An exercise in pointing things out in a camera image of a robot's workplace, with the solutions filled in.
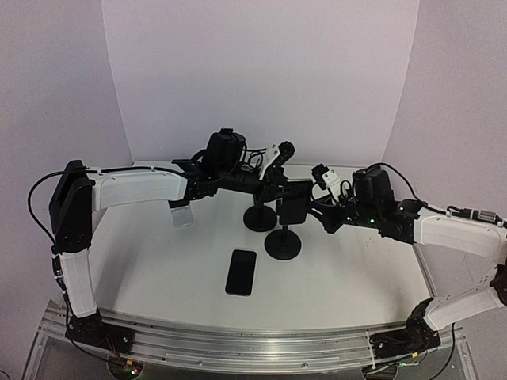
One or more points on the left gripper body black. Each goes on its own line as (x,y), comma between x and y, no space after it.
(230,175)

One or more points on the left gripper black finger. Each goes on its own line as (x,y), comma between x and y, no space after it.
(275,176)
(297,189)

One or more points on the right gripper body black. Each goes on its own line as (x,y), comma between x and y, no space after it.
(366,214)

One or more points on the black phone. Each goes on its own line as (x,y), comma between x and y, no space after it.
(292,211)
(240,276)

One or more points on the black phone stand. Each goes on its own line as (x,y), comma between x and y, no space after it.
(283,244)
(260,218)

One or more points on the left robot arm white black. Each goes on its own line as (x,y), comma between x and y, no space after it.
(82,191)

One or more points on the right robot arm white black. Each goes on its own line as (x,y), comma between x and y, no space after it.
(476,232)

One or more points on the clear acrylic phone stand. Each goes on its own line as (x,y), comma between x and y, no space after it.
(181,213)

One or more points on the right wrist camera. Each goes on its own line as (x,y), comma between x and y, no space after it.
(327,179)

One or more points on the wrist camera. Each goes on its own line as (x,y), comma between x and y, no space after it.
(327,179)
(275,157)

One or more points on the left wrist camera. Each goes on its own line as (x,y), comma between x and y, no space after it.
(275,157)

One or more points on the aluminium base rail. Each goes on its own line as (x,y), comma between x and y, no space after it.
(163,349)

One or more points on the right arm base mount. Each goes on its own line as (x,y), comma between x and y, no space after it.
(415,337)

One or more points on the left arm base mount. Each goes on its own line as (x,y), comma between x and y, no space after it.
(94,332)

